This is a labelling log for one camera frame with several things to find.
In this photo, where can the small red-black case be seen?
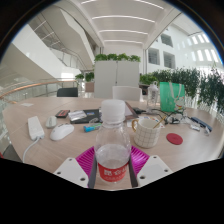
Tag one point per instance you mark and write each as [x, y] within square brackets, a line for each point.
[62, 113]

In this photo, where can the green plant hedge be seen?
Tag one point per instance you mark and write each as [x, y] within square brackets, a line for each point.
[196, 85]

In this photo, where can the green tote bag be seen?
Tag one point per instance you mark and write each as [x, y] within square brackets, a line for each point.
[168, 96]

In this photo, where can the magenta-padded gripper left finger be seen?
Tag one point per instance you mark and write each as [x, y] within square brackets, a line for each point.
[71, 171]

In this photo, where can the wooden planter with plants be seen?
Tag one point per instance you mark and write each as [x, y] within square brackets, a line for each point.
[89, 85]

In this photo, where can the silver foil packet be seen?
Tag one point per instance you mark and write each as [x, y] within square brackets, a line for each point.
[77, 115]

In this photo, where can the white paper sheet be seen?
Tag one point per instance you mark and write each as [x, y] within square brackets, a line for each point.
[27, 104]

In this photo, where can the black chair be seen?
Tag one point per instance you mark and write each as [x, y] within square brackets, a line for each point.
[67, 92]

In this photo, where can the flat round red coaster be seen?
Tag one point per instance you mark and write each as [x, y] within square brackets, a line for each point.
[174, 139]

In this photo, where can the clear plastic jug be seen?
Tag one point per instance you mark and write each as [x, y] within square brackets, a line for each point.
[152, 95]

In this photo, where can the white cabinet topped with plants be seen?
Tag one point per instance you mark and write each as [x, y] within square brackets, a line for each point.
[115, 75]

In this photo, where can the white power strip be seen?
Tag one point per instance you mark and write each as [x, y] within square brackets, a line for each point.
[35, 127]

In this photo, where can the white chair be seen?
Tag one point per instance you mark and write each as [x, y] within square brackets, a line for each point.
[126, 94]

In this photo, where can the white name card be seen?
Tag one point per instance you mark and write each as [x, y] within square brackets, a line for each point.
[195, 127]

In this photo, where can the ceiling light strips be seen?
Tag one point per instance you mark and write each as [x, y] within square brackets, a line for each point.
[123, 20]

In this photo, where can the dark blue keyboard case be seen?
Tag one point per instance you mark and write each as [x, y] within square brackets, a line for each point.
[201, 123]

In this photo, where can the white computer mouse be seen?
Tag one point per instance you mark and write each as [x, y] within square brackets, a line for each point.
[61, 132]

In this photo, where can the clear red-labelled water bottle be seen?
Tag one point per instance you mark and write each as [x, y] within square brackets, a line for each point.
[112, 146]

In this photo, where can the white grid-pattern mug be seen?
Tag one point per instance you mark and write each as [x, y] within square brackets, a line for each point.
[146, 135]

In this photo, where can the small grey computer mouse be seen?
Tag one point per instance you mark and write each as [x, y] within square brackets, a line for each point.
[51, 121]

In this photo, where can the gold stirring spoon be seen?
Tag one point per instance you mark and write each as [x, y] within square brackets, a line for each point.
[158, 123]

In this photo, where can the long silver foil sachet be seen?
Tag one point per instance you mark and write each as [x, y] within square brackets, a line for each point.
[207, 130]

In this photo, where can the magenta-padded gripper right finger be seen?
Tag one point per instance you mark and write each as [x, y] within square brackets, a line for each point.
[153, 170]

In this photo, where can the glass railing with wooden handrail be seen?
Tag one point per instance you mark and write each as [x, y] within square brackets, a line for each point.
[30, 87]

